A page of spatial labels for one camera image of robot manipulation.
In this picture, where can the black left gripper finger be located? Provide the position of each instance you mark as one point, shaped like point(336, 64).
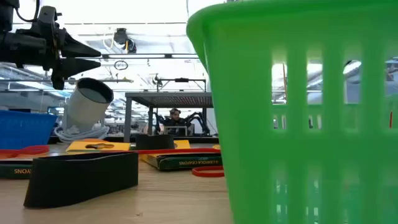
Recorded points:
point(74, 67)
point(74, 49)

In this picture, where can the yellow green Crayola crayon box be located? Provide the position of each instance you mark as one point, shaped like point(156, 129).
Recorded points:
point(77, 147)
point(12, 171)
point(182, 144)
point(186, 162)

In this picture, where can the red rubber band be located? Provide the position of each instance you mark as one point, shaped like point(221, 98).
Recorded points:
point(31, 150)
point(194, 171)
point(174, 151)

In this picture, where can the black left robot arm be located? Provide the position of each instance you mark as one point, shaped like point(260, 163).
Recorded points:
point(7, 12)

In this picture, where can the blue plastic basket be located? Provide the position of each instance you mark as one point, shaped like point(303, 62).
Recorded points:
point(25, 130)

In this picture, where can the metal table in background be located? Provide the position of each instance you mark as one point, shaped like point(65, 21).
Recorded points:
point(171, 99)

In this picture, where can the person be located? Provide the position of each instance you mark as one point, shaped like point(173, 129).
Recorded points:
point(175, 118)

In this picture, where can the green plastic basket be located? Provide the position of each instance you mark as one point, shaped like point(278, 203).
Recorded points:
point(248, 124)

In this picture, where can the black aluminium rig frame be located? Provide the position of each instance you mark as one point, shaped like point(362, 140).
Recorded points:
point(118, 139)

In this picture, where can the black background rig frame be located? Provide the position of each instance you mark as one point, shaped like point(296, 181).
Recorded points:
point(182, 80)

